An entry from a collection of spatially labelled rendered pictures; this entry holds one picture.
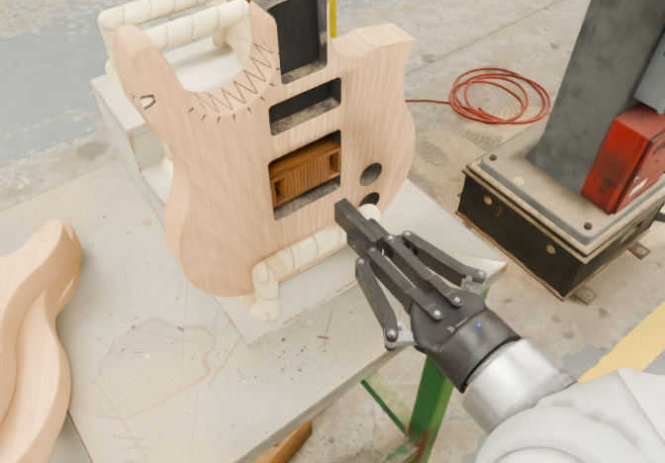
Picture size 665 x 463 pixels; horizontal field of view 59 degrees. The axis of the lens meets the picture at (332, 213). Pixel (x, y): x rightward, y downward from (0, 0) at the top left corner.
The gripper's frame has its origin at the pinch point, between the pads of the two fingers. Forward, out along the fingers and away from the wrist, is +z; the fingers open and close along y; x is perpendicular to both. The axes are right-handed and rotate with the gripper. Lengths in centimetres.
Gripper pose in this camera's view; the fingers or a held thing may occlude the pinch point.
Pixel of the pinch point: (357, 228)
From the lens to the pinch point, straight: 64.3
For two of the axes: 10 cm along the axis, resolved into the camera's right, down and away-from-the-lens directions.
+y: 8.2, -4.4, 3.8
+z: -5.8, -6.1, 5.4
